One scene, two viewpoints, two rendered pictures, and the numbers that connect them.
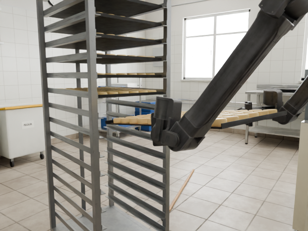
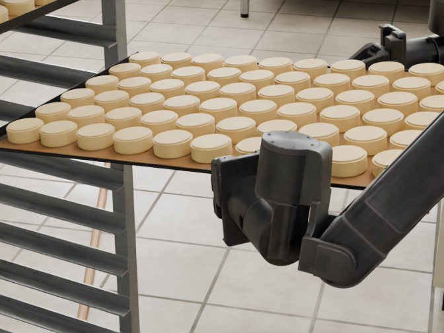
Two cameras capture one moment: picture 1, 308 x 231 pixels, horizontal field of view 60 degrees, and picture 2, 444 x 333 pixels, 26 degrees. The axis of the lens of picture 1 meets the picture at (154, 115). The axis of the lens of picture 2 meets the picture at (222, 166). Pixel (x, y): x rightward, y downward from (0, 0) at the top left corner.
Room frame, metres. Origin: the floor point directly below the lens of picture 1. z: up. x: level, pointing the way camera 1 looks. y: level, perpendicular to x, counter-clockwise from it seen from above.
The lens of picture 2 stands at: (-0.06, 0.35, 1.47)
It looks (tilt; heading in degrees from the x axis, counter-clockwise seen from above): 26 degrees down; 338
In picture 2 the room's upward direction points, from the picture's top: straight up
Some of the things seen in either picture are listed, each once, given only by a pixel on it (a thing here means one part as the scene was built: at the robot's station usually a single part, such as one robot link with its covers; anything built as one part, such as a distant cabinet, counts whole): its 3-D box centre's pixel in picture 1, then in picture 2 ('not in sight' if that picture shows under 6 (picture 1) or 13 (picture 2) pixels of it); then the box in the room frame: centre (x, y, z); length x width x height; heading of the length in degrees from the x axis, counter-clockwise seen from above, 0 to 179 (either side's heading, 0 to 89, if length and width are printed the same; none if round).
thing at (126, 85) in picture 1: (123, 88); not in sight; (5.13, 0.59, 0.90); 0.44 x 0.36 x 0.20; 63
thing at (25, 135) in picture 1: (17, 132); not in sight; (3.52, 1.84, 0.39); 0.64 x 0.54 x 0.77; 52
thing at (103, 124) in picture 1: (118, 121); not in sight; (4.97, 0.68, 0.29); 0.56 x 0.38 x 0.20; 153
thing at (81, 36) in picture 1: (67, 40); not in sight; (1.43, 0.45, 1.32); 0.64 x 0.03 x 0.03; 41
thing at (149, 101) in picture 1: (150, 105); not in sight; (5.70, 0.07, 0.50); 0.60 x 0.40 x 0.20; 147
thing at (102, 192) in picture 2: (181, 189); (98, 220); (2.52, -0.27, 0.01); 1.20 x 0.03 x 0.03; 160
